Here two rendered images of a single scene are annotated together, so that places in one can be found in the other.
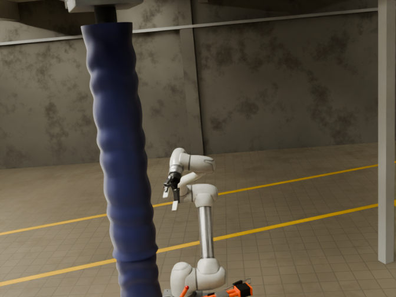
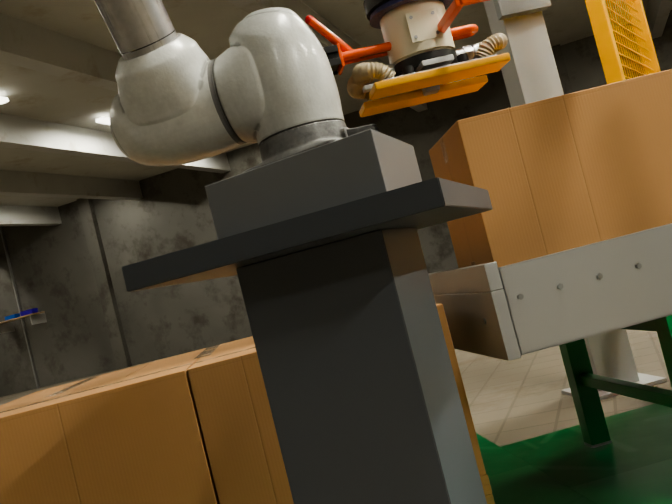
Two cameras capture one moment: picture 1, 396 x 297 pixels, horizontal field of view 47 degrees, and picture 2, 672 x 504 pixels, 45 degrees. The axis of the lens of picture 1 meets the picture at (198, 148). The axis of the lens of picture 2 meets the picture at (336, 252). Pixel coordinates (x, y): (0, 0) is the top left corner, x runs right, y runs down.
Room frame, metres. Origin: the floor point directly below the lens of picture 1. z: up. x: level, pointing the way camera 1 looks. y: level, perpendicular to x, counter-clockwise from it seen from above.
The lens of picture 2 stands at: (4.31, 0.54, 0.64)
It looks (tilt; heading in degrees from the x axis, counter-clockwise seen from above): 2 degrees up; 194
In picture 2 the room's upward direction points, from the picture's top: 14 degrees counter-clockwise
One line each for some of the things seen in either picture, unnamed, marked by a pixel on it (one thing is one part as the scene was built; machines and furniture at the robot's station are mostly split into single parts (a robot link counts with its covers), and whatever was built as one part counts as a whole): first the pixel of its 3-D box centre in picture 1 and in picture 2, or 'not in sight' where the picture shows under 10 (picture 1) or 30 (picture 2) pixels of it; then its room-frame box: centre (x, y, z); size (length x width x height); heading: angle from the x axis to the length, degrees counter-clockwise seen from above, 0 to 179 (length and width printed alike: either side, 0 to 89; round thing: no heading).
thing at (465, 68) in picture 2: not in sight; (437, 70); (2.31, 0.41, 1.09); 0.34 x 0.10 x 0.05; 110
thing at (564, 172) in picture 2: not in sight; (570, 184); (2.10, 0.65, 0.75); 0.60 x 0.40 x 0.40; 108
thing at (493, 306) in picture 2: not in sight; (463, 321); (2.23, 0.31, 0.48); 0.70 x 0.03 x 0.15; 20
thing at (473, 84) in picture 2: not in sight; (421, 91); (2.13, 0.34, 1.09); 0.34 x 0.10 x 0.05; 110
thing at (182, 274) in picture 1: (182, 278); (279, 75); (2.96, 0.19, 1.02); 0.18 x 0.16 x 0.22; 91
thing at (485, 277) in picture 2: not in sight; (454, 281); (2.22, 0.31, 0.58); 0.70 x 0.03 x 0.06; 20
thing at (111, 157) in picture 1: (120, 134); not in sight; (2.22, 0.37, 2.23); 0.24 x 0.24 x 1.25
